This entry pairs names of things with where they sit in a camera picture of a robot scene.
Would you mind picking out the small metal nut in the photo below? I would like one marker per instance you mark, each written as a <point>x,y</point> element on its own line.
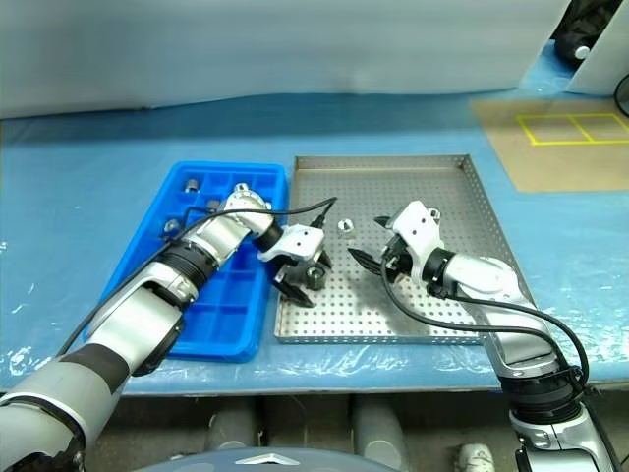
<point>345,229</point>

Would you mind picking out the blue plastic compartment tray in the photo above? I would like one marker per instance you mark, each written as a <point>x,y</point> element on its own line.
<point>236,295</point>

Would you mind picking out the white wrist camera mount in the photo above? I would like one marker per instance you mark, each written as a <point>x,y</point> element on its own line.
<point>297,243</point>
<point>417,228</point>

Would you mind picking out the white shoe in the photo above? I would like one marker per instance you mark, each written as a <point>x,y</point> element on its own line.
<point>475,456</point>

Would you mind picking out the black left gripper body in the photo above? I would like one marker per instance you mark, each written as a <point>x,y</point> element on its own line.
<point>294,270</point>

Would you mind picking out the black bag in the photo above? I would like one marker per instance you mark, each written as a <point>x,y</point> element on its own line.
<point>577,27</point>

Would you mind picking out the white leaning board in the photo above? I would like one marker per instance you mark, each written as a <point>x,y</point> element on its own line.
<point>604,64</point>

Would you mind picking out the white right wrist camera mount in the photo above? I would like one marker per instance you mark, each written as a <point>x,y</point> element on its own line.
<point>417,228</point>

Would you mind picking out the dark rounded shape silver chevron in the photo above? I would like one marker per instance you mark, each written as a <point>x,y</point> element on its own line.
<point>221,462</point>

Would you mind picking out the perforated steel tray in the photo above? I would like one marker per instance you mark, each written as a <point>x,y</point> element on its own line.
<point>344,187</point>

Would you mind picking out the grey cylinder under table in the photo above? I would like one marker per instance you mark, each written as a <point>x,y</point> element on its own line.
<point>233,423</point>
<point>378,432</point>

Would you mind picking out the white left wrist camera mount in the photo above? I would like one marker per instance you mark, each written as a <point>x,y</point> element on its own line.
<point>297,243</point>

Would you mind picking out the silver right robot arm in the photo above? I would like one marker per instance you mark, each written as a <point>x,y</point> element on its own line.
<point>491,276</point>

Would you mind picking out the brown mat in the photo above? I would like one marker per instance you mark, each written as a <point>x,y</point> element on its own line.
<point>540,164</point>

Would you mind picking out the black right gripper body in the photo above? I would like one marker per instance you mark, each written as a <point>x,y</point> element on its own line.
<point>396,258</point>

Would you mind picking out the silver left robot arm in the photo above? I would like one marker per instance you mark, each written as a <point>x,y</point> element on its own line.
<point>221,237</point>

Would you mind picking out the white round cap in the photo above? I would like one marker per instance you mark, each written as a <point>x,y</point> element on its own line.
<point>582,51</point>

